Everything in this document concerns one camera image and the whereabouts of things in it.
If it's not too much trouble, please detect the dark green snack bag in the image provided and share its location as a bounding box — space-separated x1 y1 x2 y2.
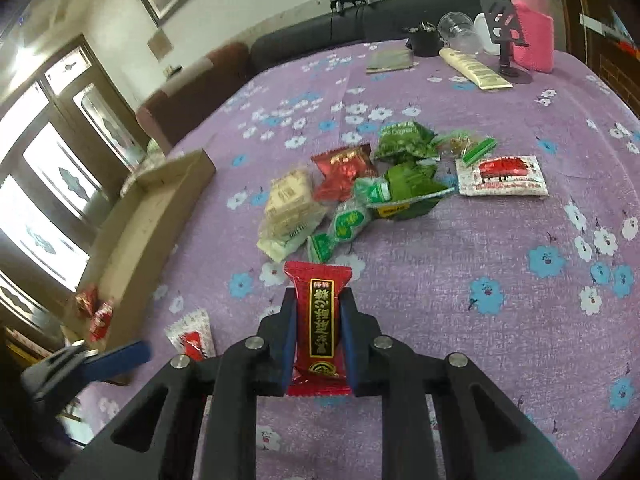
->
367 162 456 221

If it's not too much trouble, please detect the red black-label snack bar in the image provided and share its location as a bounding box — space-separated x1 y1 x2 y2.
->
283 261 352 396

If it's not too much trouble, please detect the pink sleeved water bottle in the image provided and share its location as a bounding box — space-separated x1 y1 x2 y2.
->
511 0 554 73

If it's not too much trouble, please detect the clear pack with green strip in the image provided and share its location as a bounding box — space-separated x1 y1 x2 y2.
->
437 130 498 167

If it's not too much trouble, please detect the black sofa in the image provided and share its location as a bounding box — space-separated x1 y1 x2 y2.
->
250 0 482 72

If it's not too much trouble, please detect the green white candy pack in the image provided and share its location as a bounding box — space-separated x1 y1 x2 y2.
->
307 177 390 263

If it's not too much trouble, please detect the brown cardboard box tray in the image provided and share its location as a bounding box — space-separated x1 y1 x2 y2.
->
62 150 216 352

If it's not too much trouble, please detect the green snack bag upper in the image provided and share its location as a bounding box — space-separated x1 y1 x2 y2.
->
373 122 438 165

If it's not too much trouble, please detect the white red small sachet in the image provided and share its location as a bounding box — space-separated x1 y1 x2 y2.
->
165 309 217 361

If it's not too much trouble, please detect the black phone stand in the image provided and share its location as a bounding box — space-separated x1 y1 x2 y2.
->
480 0 533 84

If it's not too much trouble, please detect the small red snack packet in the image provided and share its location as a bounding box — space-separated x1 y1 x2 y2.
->
89 298 115 341

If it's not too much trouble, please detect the brown armchair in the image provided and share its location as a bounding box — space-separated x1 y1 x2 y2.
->
136 42 254 155

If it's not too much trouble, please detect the small red candy packet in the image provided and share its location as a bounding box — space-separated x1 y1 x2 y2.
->
73 284 99 318

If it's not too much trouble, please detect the black small container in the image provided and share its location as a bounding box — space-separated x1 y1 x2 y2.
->
406 21 444 58

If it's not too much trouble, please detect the red foil snack bag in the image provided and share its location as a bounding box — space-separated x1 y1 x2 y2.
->
311 143 378 202

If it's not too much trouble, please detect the beige wafer cracker pack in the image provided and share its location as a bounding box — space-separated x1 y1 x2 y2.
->
257 168 328 263

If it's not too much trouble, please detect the white red sauce packet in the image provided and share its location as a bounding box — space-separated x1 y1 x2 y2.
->
456 155 549 196

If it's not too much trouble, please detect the green booklet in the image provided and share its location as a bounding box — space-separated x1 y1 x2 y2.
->
366 48 413 74

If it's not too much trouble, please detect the wooden glass door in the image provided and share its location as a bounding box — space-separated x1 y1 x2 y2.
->
1 36 149 348

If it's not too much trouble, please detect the purple floral tablecloth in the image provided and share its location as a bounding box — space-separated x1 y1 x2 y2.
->
74 38 640 480

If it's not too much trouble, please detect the clear glass jar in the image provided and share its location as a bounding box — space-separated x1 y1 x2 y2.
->
437 11 482 55

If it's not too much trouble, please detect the cream tube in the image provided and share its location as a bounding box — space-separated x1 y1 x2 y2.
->
439 47 513 91

